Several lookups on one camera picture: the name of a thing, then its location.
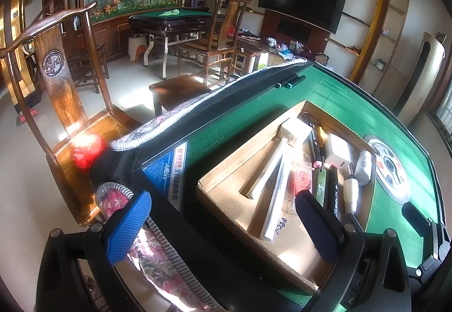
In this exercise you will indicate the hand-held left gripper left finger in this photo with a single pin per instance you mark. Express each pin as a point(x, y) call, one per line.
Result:
point(127, 227)

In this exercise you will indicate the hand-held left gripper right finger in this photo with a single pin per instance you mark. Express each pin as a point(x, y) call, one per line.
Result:
point(317, 227)

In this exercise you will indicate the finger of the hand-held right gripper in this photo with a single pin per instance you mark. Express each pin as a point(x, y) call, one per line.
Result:
point(415, 216)

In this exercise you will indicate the green marker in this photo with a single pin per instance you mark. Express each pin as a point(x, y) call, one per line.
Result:
point(319, 188)

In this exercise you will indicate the thick black marker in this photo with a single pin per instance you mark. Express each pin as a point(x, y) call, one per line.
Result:
point(333, 188)

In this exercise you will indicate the long white pen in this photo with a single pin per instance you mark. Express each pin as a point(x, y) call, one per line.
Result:
point(277, 202)
point(268, 167)

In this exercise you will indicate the small white tube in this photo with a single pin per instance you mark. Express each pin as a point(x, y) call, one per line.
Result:
point(350, 192)

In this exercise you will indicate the white bottle green leaf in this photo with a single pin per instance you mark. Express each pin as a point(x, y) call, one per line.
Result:
point(363, 167)

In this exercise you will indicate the large white wall charger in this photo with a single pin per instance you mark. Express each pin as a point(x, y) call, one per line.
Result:
point(337, 151)

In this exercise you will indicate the black art marker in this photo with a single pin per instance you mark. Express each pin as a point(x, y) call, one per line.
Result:
point(312, 142)

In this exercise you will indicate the orange pen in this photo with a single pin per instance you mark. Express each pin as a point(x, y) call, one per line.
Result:
point(320, 137)

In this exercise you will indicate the cardboard box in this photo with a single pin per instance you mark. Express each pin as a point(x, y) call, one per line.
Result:
point(226, 192)

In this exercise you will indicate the small white wall charger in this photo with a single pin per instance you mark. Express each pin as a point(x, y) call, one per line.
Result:
point(296, 130)

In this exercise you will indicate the floral table cover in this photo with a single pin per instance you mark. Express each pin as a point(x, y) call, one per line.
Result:
point(159, 262)

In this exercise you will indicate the round table control dial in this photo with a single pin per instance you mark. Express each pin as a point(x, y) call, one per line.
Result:
point(392, 170)

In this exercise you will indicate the blue table sticker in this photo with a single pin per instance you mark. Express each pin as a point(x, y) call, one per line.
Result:
point(166, 174)

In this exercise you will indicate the red plastic bag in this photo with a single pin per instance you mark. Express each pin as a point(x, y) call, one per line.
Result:
point(86, 151)

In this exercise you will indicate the barred window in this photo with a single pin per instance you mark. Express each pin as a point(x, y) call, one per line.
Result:
point(445, 110)

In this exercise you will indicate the standing air conditioner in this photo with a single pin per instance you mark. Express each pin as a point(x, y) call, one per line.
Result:
point(423, 86)

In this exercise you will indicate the dark wooden bench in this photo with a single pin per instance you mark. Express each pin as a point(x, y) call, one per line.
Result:
point(176, 86)

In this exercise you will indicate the carved wooden armchair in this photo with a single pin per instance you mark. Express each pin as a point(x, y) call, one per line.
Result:
point(60, 93)

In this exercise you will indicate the dark wooden chair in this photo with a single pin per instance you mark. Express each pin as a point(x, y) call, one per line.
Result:
point(88, 65)

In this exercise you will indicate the white orange plastic stool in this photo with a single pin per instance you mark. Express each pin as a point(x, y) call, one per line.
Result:
point(136, 49)

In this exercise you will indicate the cluttered low table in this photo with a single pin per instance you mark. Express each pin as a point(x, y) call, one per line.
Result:
point(279, 49)

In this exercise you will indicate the green mahjong table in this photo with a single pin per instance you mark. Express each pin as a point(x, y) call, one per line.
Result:
point(183, 21)

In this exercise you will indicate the green cloth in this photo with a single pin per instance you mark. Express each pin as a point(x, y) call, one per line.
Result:
point(169, 12)

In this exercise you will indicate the wooden high-back chair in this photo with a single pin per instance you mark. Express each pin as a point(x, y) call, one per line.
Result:
point(231, 19)

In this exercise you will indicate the yellow wooden frame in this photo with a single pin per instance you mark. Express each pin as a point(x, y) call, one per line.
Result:
point(370, 22)

